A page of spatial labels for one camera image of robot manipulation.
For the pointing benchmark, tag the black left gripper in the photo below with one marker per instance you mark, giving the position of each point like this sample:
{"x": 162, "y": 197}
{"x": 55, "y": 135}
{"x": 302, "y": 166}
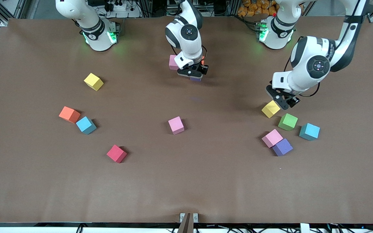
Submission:
{"x": 292, "y": 101}

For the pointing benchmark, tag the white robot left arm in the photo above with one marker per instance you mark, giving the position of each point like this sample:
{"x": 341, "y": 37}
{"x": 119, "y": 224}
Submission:
{"x": 318, "y": 66}

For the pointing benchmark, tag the pink foam cube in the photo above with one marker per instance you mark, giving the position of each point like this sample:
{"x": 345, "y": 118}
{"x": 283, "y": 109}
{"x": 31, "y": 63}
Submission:
{"x": 173, "y": 63}
{"x": 271, "y": 137}
{"x": 176, "y": 125}

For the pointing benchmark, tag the white tag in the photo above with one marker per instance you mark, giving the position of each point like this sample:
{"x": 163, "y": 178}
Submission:
{"x": 304, "y": 228}

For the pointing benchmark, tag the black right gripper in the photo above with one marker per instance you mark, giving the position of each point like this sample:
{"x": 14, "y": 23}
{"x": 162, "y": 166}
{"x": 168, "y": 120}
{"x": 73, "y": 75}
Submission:
{"x": 202, "y": 68}

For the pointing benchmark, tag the teal foam cube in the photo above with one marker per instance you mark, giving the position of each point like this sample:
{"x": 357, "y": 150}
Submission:
{"x": 86, "y": 125}
{"x": 309, "y": 131}

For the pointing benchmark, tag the small metal bracket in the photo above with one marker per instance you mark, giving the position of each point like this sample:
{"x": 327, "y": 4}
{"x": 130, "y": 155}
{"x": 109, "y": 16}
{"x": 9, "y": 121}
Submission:
{"x": 182, "y": 216}

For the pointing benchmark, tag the orange foam cube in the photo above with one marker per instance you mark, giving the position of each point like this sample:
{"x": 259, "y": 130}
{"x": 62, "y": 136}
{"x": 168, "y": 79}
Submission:
{"x": 202, "y": 60}
{"x": 69, "y": 114}

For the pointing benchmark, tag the green foam cube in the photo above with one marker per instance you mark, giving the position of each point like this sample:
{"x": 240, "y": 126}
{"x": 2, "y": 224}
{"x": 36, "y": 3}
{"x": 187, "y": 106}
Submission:
{"x": 288, "y": 122}

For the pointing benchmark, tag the brown paper table cover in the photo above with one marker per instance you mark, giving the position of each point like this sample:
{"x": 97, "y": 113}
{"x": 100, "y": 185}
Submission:
{"x": 186, "y": 181}

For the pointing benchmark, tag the brown wooden stick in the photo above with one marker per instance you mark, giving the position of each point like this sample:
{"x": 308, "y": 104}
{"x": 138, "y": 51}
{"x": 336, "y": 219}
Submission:
{"x": 186, "y": 226}

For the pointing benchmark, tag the bag of orange items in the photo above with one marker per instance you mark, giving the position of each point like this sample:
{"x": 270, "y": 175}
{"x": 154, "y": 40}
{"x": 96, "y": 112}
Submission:
{"x": 251, "y": 8}

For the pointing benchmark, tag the purple foam cube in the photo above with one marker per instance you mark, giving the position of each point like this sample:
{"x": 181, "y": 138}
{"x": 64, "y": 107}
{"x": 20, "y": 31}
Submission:
{"x": 283, "y": 148}
{"x": 195, "y": 79}

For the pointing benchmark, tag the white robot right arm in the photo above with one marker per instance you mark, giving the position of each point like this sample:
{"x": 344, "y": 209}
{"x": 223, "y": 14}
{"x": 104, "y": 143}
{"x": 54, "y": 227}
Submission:
{"x": 92, "y": 29}

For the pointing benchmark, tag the yellow foam cube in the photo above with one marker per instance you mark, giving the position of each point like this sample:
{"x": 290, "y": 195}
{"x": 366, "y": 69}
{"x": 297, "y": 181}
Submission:
{"x": 93, "y": 81}
{"x": 270, "y": 110}

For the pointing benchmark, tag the white power strip with plugs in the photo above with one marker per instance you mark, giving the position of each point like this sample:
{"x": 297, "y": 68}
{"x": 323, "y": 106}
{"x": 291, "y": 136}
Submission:
{"x": 131, "y": 13}

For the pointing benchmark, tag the red foam cube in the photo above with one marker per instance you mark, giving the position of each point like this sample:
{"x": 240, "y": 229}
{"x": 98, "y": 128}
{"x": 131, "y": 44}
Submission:
{"x": 117, "y": 153}

